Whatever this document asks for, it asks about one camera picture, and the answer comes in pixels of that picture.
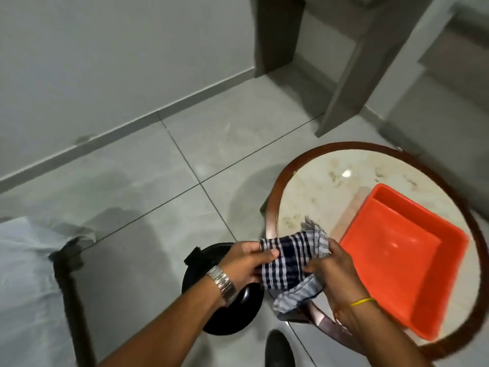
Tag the yellow thread wristband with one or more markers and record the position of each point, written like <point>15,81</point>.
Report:
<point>363,301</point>

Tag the person's right forearm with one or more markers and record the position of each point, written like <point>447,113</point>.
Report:
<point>386,336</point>

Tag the person's right hand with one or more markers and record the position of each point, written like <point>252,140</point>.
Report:
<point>338,275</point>

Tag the black round dustbin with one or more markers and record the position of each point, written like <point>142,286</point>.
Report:
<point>229,301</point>

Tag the person's left hand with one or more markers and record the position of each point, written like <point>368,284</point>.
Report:
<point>238,263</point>

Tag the white bed sheet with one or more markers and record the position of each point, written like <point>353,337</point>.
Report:
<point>26,294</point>

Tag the silver metal wristwatch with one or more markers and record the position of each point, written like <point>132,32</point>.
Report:
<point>222,282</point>

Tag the round wooden marble-top table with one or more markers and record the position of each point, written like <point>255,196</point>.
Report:
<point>382,225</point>

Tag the person's right thumb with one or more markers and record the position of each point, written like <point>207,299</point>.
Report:
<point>315,265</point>

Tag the grey wooden desk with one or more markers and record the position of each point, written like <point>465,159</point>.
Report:
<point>328,53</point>

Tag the person's left thumb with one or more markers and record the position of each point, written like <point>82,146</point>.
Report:
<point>267,256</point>

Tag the orange plastic tray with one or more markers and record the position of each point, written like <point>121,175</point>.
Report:
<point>401,259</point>

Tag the blue white checkered cloth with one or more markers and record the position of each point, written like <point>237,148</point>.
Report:
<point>292,263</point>

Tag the person's left forearm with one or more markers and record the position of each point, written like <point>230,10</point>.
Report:
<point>164,324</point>

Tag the person's black shoe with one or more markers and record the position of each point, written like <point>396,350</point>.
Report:
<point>279,349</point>

